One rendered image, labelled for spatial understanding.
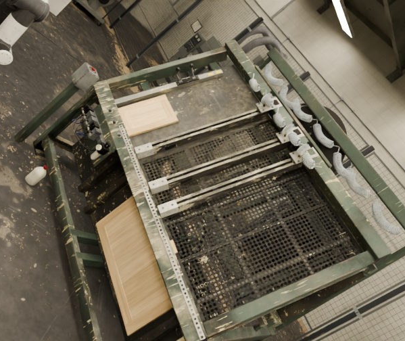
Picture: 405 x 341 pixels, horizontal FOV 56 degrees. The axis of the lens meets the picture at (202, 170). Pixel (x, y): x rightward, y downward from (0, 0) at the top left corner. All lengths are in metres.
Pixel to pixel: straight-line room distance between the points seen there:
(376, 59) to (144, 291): 6.91
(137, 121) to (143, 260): 1.07
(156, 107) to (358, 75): 5.86
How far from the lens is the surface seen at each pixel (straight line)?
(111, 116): 3.08
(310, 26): 9.51
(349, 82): 8.36
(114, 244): 2.97
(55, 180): 3.31
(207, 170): 2.66
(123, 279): 2.86
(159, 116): 3.06
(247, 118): 2.97
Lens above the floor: 1.95
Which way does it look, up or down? 16 degrees down
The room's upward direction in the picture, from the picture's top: 53 degrees clockwise
